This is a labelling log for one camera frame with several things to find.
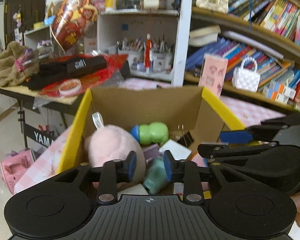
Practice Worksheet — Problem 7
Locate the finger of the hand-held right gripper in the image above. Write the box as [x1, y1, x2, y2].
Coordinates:
[219, 114, 300, 144]
[197, 141, 280, 159]

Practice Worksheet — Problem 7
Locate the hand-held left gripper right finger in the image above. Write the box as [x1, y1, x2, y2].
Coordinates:
[163, 150, 250, 203]

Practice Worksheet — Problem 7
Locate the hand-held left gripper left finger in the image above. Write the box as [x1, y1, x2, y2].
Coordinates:
[54, 151, 137, 203]

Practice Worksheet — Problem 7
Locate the white charger plug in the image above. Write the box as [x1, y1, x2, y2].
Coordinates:
[159, 139, 192, 161]

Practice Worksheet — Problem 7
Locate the white foam block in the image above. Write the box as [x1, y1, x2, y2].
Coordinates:
[119, 183, 148, 196]

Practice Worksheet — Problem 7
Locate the large pink plush toy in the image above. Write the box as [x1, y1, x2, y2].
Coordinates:
[84, 124, 147, 188]

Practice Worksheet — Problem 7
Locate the black binder clip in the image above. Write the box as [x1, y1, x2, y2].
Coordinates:
[176, 124, 194, 147]

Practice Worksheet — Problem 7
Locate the green toy bottle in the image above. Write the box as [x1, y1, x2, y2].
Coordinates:
[130, 122, 169, 145]

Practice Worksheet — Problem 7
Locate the yellow cardboard box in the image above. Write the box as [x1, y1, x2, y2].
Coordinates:
[56, 86, 246, 198]

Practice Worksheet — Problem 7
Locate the pink checked desk mat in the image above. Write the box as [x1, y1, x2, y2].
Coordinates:
[14, 77, 286, 193]

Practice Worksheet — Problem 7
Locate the orange blue white carton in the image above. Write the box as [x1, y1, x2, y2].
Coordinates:
[269, 80, 297, 98]
[262, 86, 290, 104]

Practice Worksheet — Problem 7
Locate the white quilted handbag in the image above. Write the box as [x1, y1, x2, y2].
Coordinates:
[232, 56, 261, 92]

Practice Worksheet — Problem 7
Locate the pink cartoon pen holder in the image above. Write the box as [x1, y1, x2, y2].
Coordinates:
[198, 54, 229, 97]

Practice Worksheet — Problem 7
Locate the row of blue purple books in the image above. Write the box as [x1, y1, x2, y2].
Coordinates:
[185, 36, 300, 86]

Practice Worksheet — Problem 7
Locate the black stand with white print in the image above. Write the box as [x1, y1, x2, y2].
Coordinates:
[24, 122, 57, 148]

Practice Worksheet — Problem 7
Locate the red patterned tape roll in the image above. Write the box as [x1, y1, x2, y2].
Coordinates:
[59, 78, 81, 96]

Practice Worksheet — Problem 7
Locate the wooden side table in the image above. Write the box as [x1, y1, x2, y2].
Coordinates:
[0, 84, 87, 120]

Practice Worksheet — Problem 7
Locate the white pen cup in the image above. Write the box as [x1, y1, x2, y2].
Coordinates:
[151, 40, 174, 72]
[117, 39, 144, 71]

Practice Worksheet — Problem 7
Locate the thick pale book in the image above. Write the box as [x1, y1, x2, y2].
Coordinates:
[189, 25, 222, 47]

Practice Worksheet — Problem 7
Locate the black printed box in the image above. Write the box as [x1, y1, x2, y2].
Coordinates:
[66, 56, 107, 77]

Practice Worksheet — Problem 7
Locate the red tassel figure ornament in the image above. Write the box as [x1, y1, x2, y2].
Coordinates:
[143, 33, 153, 74]

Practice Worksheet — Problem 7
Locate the pink cat-face bag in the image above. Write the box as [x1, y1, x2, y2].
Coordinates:
[0, 149, 32, 194]

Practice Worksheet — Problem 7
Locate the row of colourful picture books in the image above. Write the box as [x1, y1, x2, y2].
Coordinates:
[225, 0, 300, 47]

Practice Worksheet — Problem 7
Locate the white shelf unit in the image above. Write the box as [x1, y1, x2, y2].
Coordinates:
[24, 9, 181, 83]

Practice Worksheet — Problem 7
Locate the brown plush cloth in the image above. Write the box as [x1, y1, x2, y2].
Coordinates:
[0, 41, 31, 87]

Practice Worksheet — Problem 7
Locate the red gold snack bag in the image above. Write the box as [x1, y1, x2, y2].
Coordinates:
[51, 0, 98, 53]

